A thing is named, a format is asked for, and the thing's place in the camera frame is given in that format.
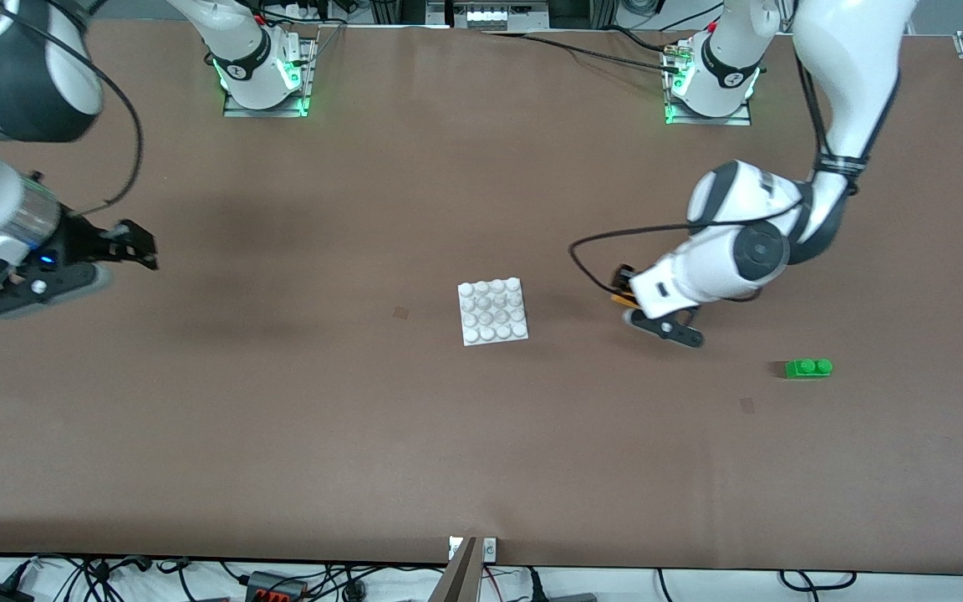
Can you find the small aluminium bracket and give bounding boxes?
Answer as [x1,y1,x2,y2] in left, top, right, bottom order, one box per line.
[448,537,499,563]

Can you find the looped black cable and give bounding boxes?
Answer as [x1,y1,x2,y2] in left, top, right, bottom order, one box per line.
[778,570,859,591]

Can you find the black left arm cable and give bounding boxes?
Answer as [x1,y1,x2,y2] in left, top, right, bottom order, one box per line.
[569,50,833,295]

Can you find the black box with orange connectors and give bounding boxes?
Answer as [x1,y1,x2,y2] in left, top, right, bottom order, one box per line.
[245,570,308,602]

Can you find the black left arm cable strap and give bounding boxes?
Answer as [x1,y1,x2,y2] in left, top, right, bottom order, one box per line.
[812,150,869,178]

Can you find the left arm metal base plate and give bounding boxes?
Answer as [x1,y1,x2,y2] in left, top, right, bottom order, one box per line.
[664,42,754,127]

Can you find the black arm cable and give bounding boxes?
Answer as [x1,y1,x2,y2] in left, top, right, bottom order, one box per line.
[569,50,833,295]
[0,0,145,220]

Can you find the dark camera stand pole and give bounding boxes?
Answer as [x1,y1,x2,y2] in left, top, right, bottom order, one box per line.
[429,538,483,602]

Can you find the dark box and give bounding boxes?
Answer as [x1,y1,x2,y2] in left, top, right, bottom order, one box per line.
[548,0,608,28]

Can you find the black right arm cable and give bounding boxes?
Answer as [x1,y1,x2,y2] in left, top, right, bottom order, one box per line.
[0,0,145,220]

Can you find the white power strip with plugs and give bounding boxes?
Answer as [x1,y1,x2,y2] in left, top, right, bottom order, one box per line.
[277,0,365,26]

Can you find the black plug with cable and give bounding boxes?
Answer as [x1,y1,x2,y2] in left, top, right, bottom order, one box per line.
[526,569,599,602]

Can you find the long black cable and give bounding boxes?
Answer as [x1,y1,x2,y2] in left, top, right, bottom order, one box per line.
[481,30,687,72]

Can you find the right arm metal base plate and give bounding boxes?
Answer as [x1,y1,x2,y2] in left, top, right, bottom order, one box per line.
[222,35,313,119]

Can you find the tangled black cables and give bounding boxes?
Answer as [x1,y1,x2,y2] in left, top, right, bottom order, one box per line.
[34,554,236,602]

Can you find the white studded base plate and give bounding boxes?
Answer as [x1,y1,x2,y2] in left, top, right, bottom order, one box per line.
[457,277,530,347]

